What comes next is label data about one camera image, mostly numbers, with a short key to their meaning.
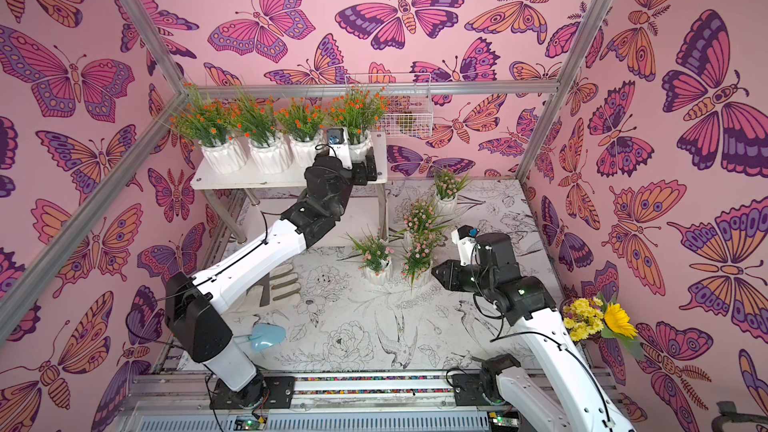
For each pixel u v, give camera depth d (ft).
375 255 2.76
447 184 3.27
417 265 2.74
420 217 2.96
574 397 1.31
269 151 2.32
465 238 2.16
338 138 1.99
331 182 1.81
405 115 2.99
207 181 2.45
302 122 2.21
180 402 2.41
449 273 2.05
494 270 1.76
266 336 2.79
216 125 2.19
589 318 2.05
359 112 2.20
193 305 1.40
